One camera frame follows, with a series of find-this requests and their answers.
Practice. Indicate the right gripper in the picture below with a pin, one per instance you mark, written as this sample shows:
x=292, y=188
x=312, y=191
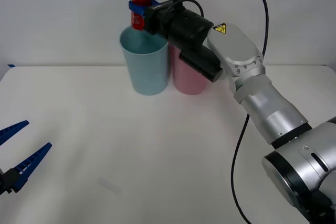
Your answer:
x=158, y=19

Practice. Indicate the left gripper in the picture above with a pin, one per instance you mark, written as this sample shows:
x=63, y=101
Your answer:
x=1, y=184

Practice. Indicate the red drink can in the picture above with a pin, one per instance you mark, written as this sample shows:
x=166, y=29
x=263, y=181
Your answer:
x=138, y=22

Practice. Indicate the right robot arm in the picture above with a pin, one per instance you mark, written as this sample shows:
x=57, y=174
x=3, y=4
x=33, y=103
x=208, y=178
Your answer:
x=252, y=77

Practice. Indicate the pale blue plastic bin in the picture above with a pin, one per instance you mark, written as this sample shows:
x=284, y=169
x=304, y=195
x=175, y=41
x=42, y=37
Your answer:
x=147, y=69

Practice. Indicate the pink plastic bin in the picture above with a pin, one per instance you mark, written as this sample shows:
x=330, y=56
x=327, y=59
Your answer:
x=187, y=79

